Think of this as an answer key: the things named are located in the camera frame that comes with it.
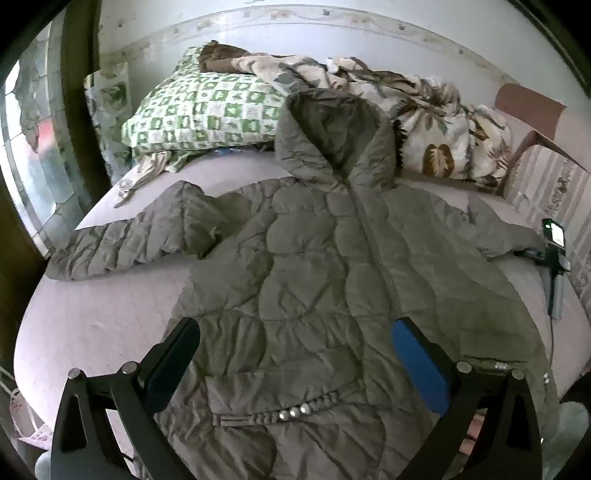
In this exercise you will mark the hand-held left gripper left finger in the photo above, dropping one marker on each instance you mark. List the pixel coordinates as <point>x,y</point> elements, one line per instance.
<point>171,369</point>

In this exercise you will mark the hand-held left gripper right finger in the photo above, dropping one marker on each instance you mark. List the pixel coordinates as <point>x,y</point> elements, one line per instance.
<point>420,369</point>

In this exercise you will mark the grey quilted hooded jacket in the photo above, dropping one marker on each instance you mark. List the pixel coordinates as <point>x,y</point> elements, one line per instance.
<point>314,258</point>

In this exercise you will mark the white plastic bag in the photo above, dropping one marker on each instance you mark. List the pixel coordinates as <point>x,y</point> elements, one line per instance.
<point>27,429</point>

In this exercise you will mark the person's light green clothing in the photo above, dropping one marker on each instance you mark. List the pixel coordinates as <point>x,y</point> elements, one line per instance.
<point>568,438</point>

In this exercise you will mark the phone on black stand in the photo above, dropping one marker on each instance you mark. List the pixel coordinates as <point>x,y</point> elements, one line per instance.
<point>554,235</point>

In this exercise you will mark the small striped cloth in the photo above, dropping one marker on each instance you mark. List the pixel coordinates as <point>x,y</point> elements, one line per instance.
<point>147,168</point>

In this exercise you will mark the stained glass window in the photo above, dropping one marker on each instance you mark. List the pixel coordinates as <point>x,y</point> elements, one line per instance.
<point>41,184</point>

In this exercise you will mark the blue cloth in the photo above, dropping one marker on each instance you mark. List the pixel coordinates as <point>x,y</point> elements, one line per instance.
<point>231,151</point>

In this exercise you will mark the striped floral sofa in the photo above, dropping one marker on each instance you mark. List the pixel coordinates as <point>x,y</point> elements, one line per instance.
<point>554,175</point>

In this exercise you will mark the leaf print blanket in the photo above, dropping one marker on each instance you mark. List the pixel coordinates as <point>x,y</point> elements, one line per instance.
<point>438,124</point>

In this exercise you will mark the green checkered pillow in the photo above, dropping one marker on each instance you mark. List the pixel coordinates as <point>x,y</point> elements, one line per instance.
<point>207,106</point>

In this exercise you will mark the green floral cushion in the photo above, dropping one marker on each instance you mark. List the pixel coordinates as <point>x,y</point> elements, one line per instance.
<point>108,106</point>

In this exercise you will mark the brown cloth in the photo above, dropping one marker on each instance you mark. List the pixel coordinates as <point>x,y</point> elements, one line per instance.
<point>221,57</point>

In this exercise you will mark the dark wooden window frame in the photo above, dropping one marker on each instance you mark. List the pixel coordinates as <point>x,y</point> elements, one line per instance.
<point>83,55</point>

